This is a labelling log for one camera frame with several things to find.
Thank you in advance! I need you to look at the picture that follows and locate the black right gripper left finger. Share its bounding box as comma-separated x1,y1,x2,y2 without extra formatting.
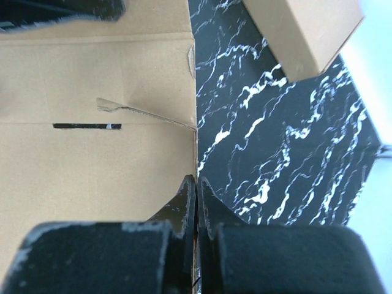
1,175,196,293

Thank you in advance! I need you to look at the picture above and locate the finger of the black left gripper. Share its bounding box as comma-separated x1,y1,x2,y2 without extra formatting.
1,1,126,32

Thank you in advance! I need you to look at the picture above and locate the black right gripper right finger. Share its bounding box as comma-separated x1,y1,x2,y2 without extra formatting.
197,177,385,293

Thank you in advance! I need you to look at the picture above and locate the closed brown cardboard box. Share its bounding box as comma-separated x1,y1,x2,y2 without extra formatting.
244,0,364,82

